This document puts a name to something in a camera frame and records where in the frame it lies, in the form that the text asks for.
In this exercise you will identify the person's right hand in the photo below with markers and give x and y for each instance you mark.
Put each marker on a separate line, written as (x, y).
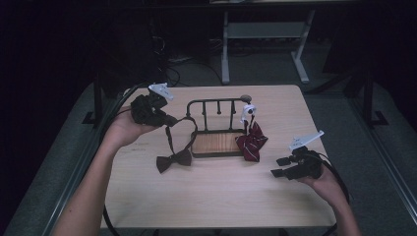
(327, 188)

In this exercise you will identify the dark brown bow tie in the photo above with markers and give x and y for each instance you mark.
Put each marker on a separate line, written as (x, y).
(173, 160)

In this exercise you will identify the red striped bow tie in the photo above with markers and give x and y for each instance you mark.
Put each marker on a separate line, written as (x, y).
(251, 141)

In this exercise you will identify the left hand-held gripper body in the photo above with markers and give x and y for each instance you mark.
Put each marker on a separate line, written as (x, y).
(147, 111)

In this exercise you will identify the grey metal desk frame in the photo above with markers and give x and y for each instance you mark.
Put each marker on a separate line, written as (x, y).
(265, 30)

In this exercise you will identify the dark round disc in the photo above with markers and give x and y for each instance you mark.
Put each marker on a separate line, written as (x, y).
(246, 97)

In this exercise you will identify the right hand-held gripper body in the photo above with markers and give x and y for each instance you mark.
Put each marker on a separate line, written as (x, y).
(308, 165)

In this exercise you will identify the black hook rack wooden base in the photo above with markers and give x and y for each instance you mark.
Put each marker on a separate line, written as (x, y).
(214, 144)

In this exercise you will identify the black stand post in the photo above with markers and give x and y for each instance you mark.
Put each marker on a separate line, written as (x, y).
(97, 101)
(369, 101)

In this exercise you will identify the person's left hand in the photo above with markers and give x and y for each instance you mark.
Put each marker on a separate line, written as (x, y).
(123, 129)

